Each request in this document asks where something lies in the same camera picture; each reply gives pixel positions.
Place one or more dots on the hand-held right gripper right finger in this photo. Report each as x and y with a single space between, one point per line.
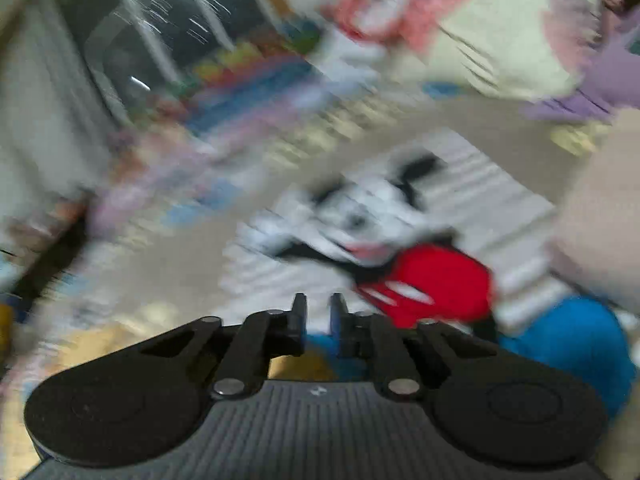
336 320

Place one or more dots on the cartoon printed blanket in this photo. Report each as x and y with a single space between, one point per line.
200 270

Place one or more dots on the pink white quilt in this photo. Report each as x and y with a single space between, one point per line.
440 5

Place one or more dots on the window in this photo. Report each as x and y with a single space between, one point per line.
150 20

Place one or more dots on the blue folded blanket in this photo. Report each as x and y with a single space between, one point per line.
250 95

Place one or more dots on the grey curtain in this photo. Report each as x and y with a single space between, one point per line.
50 135

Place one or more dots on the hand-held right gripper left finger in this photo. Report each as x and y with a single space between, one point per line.
300 320

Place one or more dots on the cream quilt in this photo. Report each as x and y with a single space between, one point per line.
515 45

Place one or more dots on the colourful picture headboard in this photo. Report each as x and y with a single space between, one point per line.
240 60

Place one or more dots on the yellow printed pants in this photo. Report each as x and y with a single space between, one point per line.
300 367

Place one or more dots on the purple garment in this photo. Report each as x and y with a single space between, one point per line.
600 80

